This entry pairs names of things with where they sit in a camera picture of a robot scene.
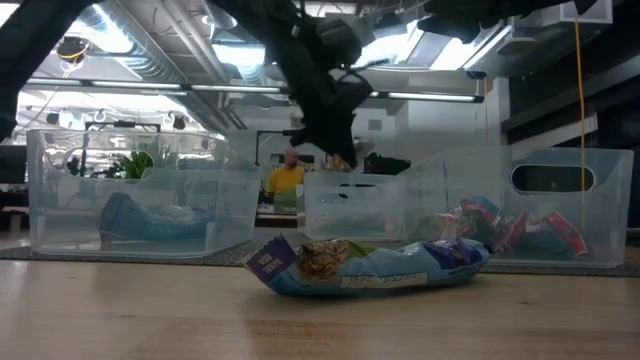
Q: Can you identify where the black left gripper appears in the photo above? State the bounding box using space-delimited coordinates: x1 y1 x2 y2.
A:
288 49 374 170

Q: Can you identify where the light blue granola bar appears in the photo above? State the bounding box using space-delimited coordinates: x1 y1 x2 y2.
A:
97 192 217 247
242 233 491 299

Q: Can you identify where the person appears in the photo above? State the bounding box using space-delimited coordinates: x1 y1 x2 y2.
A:
264 148 306 211

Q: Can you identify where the clear plastic bin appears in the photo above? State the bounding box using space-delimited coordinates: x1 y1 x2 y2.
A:
299 171 407 242
25 128 262 260
399 145 635 269

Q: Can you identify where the long linear light fixture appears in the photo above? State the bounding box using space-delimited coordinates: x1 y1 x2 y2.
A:
19 74 485 104

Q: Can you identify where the small green potted plant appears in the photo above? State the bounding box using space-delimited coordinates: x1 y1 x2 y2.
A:
117 151 171 201

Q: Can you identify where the black monitor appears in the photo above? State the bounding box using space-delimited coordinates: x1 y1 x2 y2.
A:
0 144 27 184

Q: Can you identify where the black rig frame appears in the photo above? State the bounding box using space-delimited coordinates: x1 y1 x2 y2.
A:
254 128 301 167

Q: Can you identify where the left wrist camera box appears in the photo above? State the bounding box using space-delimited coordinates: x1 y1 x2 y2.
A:
317 17 364 69

